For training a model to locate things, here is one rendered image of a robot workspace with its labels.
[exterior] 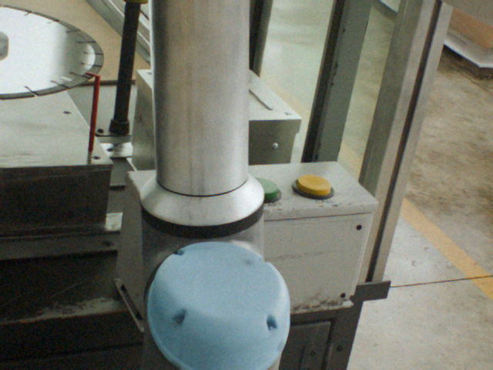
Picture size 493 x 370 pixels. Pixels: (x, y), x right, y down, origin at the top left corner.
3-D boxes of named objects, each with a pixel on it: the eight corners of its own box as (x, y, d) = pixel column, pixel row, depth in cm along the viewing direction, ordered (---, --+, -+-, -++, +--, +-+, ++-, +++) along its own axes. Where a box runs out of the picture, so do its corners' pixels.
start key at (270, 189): (266, 191, 119) (269, 176, 118) (280, 207, 116) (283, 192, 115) (236, 193, 117) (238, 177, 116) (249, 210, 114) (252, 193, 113)
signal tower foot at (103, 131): (141, 128, 163) (142, 113, 162) (148, 137, 161) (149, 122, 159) (89, 129, 160) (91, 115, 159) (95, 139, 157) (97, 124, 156)
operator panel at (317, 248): (314, 261, 134) (337, 160, 127) (354, 307, 125) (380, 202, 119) (112, 280, 122) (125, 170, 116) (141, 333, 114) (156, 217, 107)
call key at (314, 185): (318, 187, 122) (321, 173, 121) (333, 203, 119) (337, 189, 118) (289, 190, 120) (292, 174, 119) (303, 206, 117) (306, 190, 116)
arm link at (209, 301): (133, 449, 82) (152, 311, 76) (134, 350, 94) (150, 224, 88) (278, 458, 84) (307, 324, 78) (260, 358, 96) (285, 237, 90)
